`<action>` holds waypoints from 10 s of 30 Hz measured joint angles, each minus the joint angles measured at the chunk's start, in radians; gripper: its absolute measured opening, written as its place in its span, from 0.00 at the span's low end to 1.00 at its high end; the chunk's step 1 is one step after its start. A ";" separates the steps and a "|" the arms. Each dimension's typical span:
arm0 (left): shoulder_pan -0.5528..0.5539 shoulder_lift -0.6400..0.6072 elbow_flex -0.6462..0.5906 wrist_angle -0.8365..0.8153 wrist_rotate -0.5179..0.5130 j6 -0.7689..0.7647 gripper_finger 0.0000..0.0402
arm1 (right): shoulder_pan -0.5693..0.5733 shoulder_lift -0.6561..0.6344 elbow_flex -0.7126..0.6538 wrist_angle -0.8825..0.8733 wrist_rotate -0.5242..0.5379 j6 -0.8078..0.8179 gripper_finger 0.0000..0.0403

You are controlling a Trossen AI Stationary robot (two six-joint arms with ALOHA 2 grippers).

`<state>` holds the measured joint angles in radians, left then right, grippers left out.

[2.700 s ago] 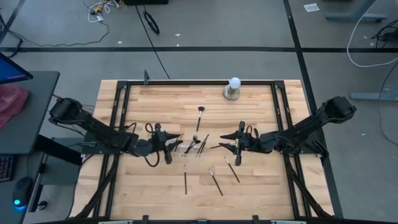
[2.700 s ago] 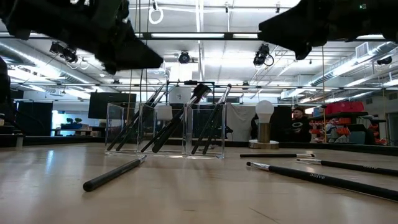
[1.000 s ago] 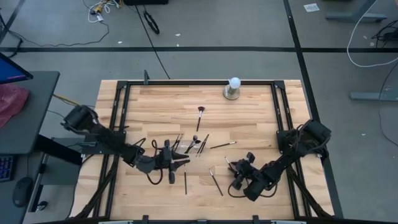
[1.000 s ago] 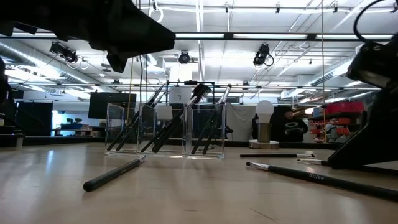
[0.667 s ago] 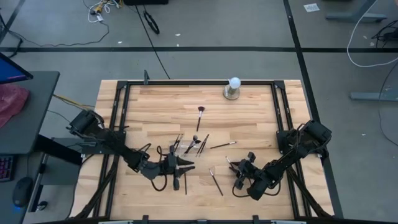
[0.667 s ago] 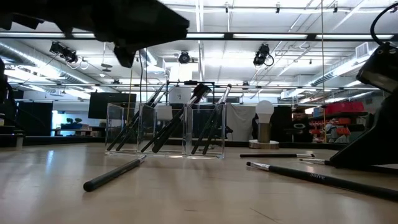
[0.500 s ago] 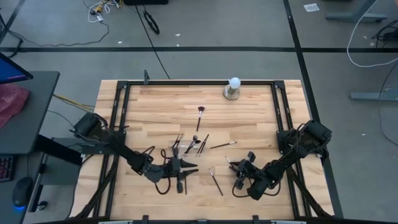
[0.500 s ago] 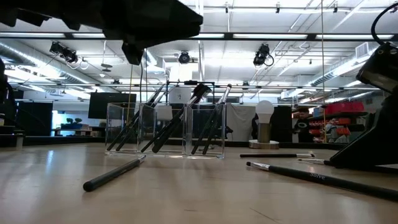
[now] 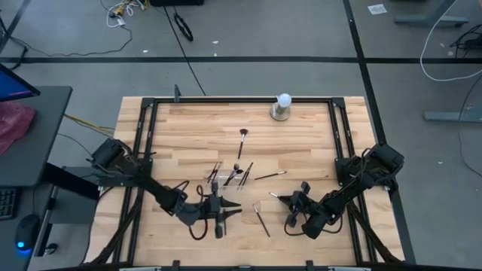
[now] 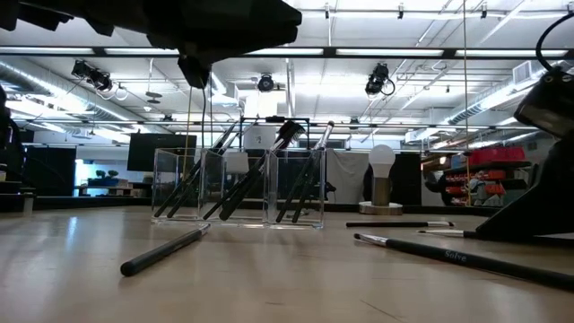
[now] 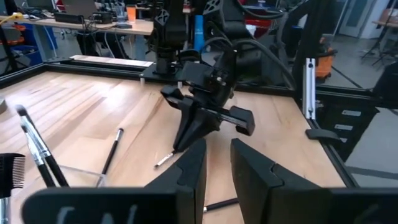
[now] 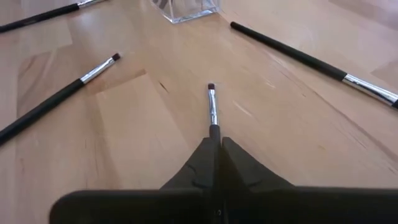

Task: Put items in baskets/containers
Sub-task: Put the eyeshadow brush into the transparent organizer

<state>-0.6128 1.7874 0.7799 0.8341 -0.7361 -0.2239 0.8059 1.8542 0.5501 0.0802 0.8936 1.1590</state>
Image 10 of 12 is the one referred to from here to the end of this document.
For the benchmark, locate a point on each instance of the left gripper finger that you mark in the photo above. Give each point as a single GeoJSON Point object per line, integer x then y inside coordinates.
{"type": "Point", "coordinates": [242, 13]}
{"type": "Point", "coordinates": [233, 40]}

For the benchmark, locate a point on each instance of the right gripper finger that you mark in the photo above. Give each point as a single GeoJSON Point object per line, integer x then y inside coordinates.
{"type": "Point", "coordinates": [538, 202]}

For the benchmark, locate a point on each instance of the thin black makeup brush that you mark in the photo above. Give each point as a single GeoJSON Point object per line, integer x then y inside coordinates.
{"type": "Point", "coordinates": [444, 233]}
{"type": "Point", "coordinates": [302, 197]}
{"type": "Point", "coordinates": [197, 183]}
{"type": "Point", "coordinates": [157, 253]}
{"type": "Point", "coordinates": [325, 134]}
{"type": "Point", "coordinates": [385, 224]}
{"type": "Point", "coordinates": [193, 174]}
{"type": "Point", "coordinates": [448, 256]}

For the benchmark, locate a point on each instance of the flat-top black makeup brush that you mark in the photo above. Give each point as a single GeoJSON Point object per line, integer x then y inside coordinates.
{"type": "Point", "coordinates": [290, 132]}

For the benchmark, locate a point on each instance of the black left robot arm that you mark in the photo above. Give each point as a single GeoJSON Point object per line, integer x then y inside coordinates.
{"type": "Point", "coordinates": [27, 11]}

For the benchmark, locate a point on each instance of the red storage bin rack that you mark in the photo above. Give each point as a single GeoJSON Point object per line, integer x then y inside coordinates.
{"type": "Point", "coordinates": [493, 154]}

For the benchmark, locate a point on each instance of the white sign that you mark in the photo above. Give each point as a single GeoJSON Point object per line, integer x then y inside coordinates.
{"type": "Point", "coordinates": [260, 139]}

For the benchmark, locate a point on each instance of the black partition panel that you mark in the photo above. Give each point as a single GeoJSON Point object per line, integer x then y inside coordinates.
{"type": "Point", "coordinates": [406, 179]}
{"type": "Point", "coordinates": [49, 170]}

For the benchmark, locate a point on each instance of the clear acrylic brush organizer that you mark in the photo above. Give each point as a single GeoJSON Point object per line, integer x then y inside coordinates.
{"type": "Point", "coordinates": [166, 170]}

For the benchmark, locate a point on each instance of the white bulb table lamp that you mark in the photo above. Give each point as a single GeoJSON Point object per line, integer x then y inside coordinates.
{"type": "Point", "coordinates": [381, 159]}

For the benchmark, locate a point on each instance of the table with plants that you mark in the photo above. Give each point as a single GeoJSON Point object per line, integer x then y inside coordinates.
{"type": "Point", "coordinates": [105, 181]}

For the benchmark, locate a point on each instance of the white hanging sheet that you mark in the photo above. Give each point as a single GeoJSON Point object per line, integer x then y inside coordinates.
{"type": "Point", "coordinates": [350, 179]}

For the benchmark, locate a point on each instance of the black overhead camera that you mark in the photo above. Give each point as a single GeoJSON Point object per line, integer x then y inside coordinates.
{"type": "Point", "coordinates": [265, 83]}

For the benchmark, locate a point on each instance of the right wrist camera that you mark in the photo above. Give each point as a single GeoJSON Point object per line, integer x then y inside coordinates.
{"type": "Point", "coordinates": [547, 107]}

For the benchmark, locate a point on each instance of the black aluminium table frame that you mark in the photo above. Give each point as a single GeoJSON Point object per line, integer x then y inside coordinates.
{"type": "Point", "coordinates": [329, 51]}

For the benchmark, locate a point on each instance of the silver ventilation duct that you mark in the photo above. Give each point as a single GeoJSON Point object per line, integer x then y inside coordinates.
{"type": "Point", "coordinates": [27, 81]}
{"type": "Point", "coordinates": [493, 101]}

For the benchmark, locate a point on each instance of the black wall screen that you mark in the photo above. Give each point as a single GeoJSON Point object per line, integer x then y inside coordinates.
{"type": "Point", "coordinates": [148, 152]}

